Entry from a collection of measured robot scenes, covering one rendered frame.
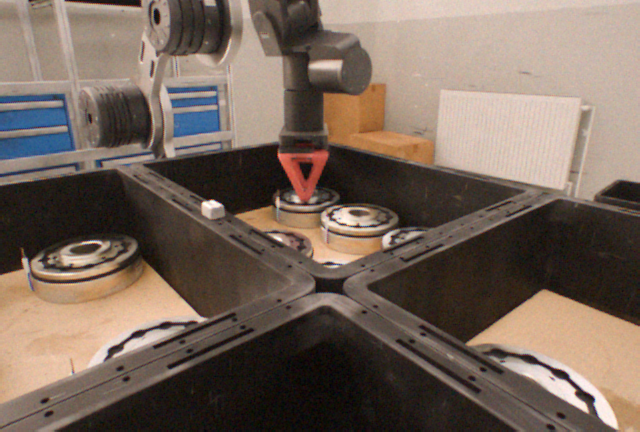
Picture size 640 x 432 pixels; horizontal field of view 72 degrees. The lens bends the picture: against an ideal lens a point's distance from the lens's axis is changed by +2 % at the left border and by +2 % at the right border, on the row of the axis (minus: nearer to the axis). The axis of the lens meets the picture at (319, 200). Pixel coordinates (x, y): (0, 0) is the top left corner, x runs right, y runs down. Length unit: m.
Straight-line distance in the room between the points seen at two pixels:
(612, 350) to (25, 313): 0.52
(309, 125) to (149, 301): 0.30
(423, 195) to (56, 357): 0.42
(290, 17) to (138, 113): 0.90
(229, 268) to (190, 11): 0.70
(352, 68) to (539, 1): 3.04
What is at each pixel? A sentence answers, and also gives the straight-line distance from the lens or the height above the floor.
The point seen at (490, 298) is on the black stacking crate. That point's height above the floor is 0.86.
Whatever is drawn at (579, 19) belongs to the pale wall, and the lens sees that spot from 3.45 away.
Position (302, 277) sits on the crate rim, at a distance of 0.28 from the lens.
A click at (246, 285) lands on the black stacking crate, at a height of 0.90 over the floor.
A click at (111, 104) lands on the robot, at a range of 1.39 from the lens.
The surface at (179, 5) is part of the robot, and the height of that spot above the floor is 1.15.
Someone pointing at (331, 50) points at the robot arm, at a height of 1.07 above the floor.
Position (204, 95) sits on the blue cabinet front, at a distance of 2.65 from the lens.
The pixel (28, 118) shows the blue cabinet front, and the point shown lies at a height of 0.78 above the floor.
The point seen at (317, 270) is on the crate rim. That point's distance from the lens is 0.29.
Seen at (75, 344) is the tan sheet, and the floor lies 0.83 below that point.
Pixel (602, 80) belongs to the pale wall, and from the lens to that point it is 3.39.
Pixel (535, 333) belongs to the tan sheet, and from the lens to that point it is 0.45.
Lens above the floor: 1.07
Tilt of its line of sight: 19 degrees down
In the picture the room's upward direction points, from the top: straight up
